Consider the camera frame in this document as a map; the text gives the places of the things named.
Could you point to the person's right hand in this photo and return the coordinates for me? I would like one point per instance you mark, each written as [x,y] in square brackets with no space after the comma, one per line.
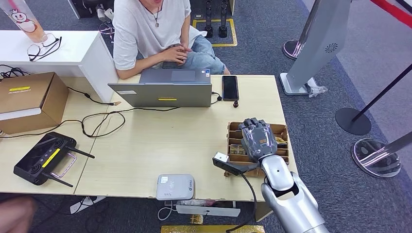
[173,55]

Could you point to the person's left hand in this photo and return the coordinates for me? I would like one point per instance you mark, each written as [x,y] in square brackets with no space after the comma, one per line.
[186,48]

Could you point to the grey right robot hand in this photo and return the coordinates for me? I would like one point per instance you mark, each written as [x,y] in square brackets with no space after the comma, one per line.
[257,141]

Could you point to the person's left forearm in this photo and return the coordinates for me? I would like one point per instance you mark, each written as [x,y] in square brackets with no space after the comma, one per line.
[185,32]

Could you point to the person's right forearm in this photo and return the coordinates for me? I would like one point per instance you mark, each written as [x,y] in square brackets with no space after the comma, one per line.
[138,69]

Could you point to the yellow hotel key card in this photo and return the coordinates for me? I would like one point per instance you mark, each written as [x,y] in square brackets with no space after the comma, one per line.
[235,149]
[282,140]

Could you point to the wooden card organizer box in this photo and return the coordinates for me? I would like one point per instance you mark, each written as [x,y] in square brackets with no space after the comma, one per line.
[281,128]

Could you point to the person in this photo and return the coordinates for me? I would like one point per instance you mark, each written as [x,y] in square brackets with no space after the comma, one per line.
[145,29]

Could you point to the grey card reader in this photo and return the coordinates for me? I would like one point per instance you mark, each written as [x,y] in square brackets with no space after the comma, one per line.
[175,187]

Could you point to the small card on floor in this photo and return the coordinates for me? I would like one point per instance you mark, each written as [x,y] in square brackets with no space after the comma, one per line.
[197,219]

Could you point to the grey laptop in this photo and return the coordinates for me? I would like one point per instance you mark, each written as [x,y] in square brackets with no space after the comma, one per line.
[167,95]

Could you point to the black humanoid robot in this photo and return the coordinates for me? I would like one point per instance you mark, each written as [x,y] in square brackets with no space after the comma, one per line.
[222,30]

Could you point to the small black earbud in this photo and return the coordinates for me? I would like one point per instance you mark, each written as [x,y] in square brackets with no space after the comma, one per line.
[236,104]

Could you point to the black smartphone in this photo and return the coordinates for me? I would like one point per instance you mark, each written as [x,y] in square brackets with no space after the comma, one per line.
[230,87]

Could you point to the clear plastic wrap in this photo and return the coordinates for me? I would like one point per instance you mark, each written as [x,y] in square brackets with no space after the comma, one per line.
[317,91]

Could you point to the long white power strip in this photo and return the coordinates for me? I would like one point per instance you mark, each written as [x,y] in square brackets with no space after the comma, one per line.
[206,211]

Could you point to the light wooden desk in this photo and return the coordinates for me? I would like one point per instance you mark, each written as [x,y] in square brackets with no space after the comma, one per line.
[154,144]

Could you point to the black stanchion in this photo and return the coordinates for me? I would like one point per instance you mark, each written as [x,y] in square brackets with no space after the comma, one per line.
[352,121]

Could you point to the chrome stanchion base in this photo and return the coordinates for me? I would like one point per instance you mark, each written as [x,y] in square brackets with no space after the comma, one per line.
[289,49]

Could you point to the white cabinet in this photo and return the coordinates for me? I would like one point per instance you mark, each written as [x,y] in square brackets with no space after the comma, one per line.
[74,51]

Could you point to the gold floor plate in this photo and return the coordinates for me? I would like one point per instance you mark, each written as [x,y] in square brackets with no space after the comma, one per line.
[193,229]

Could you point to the silver kiosk stand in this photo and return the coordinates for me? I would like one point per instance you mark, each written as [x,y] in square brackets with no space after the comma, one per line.
[318,48]

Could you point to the chrome stanchion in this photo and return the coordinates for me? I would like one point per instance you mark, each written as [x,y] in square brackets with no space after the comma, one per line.
[375,159]

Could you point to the black-rimmed eyeglasses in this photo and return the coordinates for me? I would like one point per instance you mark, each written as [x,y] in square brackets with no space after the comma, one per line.
[54,43]

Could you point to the brown cardboard box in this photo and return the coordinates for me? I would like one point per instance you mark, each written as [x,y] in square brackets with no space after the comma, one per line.
[29,96]

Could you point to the snowman print drink cup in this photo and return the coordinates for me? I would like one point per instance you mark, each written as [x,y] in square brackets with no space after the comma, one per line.
[24,22]

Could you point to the black controller with antennas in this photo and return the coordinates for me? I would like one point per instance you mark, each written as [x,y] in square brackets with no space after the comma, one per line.
[42,157]

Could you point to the red barrier belt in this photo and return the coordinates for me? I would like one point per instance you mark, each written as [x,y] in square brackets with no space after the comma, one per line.
[392,12]

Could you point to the blurred skin-coloured object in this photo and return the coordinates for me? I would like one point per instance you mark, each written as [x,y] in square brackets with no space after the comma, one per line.
[14,215]

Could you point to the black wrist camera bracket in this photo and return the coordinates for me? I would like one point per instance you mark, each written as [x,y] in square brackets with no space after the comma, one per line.
[235,167]

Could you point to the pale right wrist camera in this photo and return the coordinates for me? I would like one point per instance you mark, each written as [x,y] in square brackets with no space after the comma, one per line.
[221,157]

